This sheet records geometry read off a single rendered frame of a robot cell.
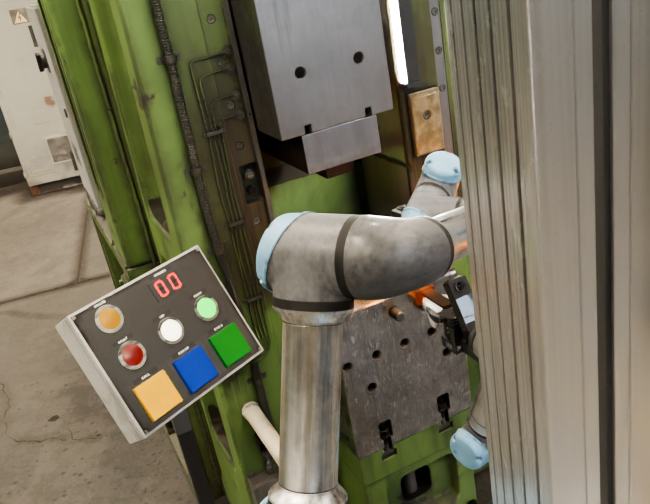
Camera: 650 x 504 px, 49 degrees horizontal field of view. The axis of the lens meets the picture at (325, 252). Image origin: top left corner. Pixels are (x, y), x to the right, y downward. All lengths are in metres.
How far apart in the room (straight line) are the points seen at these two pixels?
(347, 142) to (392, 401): 0.72
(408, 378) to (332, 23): 0.94
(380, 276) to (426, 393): 1.14
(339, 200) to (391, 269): 1.40
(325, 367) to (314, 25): 0.89
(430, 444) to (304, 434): 1.15
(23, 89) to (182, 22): 5.41
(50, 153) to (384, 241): 6.32
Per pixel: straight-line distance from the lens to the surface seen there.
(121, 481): 3.01
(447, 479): 2.33
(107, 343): 1.47
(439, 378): 2.04
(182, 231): 1.78
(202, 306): 1.57
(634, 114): 0.37
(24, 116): 7.10
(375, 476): 2.10
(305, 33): 1.65
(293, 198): 2.23
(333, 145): 1.71
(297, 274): 0.96
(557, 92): 0.36
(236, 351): 1.57
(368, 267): 0.91
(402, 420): 2.04
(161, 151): 1.72
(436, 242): 0.96
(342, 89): 1.70
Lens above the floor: 1.78
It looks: 24 degrees down
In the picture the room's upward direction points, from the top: 11 degrees counter-clockwise
